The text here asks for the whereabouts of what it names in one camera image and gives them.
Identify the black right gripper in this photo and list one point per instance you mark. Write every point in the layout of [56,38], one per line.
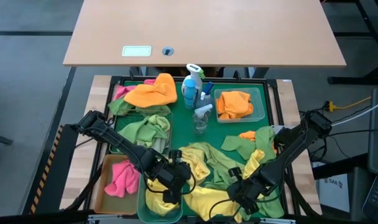
[245,189]

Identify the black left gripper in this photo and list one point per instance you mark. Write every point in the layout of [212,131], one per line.
[172,174]

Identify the yellow microfiber towel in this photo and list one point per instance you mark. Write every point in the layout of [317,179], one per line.
[195,161]
[156,200]
[204,199]
[254,158]

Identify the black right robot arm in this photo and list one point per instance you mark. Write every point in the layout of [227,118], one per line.
[285,152]

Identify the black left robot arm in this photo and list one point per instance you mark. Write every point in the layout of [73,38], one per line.
[120,141]

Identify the pink microfiber towel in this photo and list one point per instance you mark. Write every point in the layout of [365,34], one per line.
[122,91]
[122,179]

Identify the green plastic basket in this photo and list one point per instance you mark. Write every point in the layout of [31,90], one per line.
[158,218]

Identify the clear spray bottle white trigger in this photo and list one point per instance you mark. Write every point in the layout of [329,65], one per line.
[201,123]

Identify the white labelled box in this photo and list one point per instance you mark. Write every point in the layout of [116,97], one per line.
[332,193]

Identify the black support beam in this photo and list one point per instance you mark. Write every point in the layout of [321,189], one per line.
[338,166]

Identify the clear spray bottle blue trigger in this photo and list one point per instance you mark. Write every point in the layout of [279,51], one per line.
[207,88]

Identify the clear plastic container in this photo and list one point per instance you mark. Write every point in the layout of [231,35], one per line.
[260,93]

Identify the black base with hazard stripes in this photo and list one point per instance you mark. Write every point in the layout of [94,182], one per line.
[49,174]

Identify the white Bona spray bottle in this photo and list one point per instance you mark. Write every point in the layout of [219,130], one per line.
[195,73]

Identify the round grey desk grommet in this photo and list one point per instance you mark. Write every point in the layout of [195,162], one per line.
[168,51]

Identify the wooden desk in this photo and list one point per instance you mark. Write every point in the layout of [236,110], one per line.
[207,28]

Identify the black chair leg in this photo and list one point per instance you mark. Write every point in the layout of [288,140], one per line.
[1,139]

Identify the silver aluminium rail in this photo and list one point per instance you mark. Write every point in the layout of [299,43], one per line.
[276,221]

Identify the black table frame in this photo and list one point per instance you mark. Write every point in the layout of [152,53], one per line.
[226,80]

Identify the black desk frame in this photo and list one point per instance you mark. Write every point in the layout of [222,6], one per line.
[347,80]

